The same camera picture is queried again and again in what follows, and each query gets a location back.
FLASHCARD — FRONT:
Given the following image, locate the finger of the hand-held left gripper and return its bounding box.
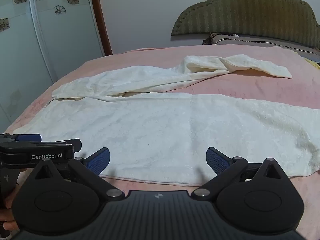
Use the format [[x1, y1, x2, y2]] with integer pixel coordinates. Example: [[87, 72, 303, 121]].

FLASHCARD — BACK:
[[0, 133, 42, 143], [37, 138, 82, 153]]

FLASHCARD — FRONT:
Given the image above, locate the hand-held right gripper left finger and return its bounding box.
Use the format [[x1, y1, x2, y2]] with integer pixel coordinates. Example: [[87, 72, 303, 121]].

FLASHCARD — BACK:
[[32, 147, 123, 201]]

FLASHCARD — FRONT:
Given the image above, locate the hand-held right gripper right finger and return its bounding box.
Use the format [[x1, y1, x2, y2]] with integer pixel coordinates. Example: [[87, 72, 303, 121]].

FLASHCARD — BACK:
[[205, 147, 284, 201]]

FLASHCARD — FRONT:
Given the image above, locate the white towel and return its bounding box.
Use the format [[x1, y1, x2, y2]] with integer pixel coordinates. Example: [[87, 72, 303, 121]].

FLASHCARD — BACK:
[[12, 54, 320, 187]]

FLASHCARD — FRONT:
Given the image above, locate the person's left hand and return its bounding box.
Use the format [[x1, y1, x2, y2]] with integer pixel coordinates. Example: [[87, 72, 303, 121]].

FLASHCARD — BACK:
[[0, 169, 25, 231]]

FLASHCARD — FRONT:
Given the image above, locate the pink bed sheet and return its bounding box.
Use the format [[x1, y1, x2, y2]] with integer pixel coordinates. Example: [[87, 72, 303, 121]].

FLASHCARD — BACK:
[[10, 44, 320, 240]]

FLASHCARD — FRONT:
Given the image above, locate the grey striped pillow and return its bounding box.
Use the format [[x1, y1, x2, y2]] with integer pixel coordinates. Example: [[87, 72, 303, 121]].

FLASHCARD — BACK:
[[202, 32, 320, 62]]

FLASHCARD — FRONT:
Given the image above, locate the yellow cloth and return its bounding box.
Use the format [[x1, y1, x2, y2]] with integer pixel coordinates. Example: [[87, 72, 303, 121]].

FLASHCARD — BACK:
[[304, 57, 320, 70]]

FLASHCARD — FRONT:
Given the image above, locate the olive padded headboard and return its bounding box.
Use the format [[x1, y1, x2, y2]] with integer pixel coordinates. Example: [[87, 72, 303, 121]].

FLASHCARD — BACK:
[[171, 0, 320, 50]]

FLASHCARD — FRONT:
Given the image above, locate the brown wooden door frame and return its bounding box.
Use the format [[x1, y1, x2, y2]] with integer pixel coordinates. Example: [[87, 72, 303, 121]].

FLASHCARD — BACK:
[[87, 0, 113, 56]]

